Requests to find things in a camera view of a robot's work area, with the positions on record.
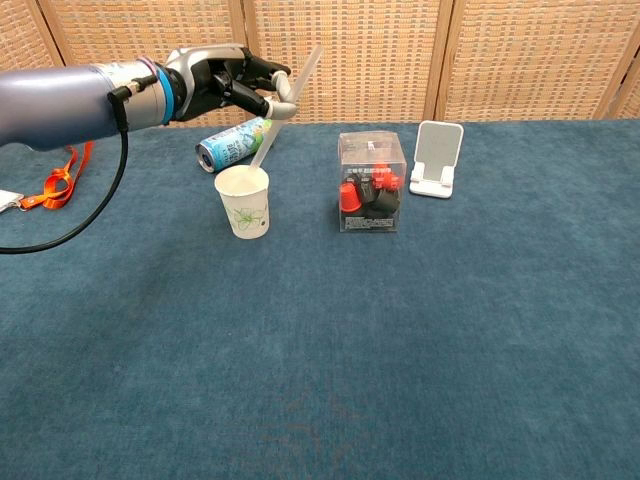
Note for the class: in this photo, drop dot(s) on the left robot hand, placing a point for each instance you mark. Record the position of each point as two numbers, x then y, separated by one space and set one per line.
210 80

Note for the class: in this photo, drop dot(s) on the blue white drink can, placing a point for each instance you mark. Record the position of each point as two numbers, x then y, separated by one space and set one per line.
232 145

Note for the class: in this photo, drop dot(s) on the clear box red black parts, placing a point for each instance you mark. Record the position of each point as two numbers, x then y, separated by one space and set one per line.
370 185

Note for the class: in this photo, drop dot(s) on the white badge card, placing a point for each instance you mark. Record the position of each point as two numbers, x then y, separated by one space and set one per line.
6 200

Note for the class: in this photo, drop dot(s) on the woven bamboo folding screen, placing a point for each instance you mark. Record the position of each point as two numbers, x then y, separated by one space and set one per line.
400 55

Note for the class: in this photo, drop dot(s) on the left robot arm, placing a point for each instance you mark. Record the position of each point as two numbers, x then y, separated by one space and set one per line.
75 105

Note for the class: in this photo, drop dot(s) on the white paper cup green flower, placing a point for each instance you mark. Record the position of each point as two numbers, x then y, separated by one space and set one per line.
243 207

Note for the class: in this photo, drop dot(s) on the blue velvet tablecloth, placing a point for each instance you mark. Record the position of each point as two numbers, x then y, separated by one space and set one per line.
350 310

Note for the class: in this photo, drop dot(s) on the white phone stand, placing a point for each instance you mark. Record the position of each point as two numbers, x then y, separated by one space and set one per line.
436 160

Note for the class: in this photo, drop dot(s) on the translucent plastic straw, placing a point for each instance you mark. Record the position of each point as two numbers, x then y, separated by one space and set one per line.
295 95

